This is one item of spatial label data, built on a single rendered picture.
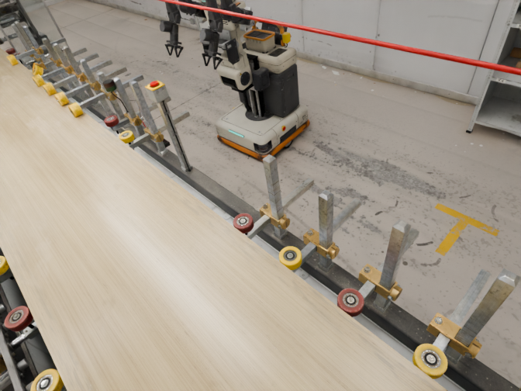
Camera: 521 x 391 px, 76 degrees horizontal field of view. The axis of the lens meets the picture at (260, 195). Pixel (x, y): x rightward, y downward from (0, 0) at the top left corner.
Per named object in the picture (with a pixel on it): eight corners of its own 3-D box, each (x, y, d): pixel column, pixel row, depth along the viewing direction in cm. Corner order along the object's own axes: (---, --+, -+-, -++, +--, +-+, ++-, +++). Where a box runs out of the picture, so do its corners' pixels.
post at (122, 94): (147, 143, 225) (116, 75, 192) (150, 144, 223) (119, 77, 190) (143, 145, 224) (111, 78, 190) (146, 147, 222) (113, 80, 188)
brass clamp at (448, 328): (434, 317, 106) (438, 310, 103) (479, 347, 99) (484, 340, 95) (425, 331, 104) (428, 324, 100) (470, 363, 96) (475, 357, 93)
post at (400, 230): (378, 300, 123) (399, 216, 89) (388, 306, 121) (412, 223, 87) (374, 307, 122) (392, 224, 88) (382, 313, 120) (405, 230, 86)
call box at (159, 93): (162, 95, 163) (156, 79, 158) (170, 98, 159) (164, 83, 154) (150, 101, 160) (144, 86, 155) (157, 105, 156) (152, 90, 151)
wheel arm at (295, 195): (308, 183, 157) (308, 176, 154) (314, 186, 155) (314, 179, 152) (241, 240, 139) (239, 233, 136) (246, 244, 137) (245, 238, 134)
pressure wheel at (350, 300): (358, 331, 106) (360, 315, 97) (333, 322, 109) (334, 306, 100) (364, 309, 110) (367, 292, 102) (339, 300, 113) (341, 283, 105)
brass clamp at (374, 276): (367, 269, 119) (368, 261, 116) (401, 292, 112) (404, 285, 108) (357, 281, 117) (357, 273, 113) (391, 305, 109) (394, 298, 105)
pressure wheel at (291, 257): (291, 285, 120) (289, 268, 112) (277, 271, 125) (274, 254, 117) (307, 272, 123) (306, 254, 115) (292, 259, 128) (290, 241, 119)
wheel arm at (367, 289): (409, 233, 127) (412, 226, 124) (418, 238, 125) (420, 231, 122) (340, 315, 109) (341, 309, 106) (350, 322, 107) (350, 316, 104)
